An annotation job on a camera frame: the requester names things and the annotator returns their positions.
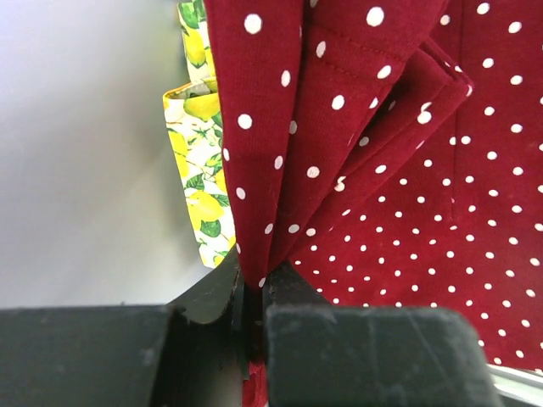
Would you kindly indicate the lemon print folded skirt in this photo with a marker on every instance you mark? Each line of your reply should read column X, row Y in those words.
column 194, row 124

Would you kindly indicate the aluminium frame rail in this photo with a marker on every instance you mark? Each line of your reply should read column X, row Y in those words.
column 517, row 388

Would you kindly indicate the red polka dot skirt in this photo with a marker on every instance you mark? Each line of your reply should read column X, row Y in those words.
column 392, row 152

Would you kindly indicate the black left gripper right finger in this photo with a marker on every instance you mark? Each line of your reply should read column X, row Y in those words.
column 288, row 303

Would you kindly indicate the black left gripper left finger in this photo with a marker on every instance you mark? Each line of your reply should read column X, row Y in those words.
column 208, row 328

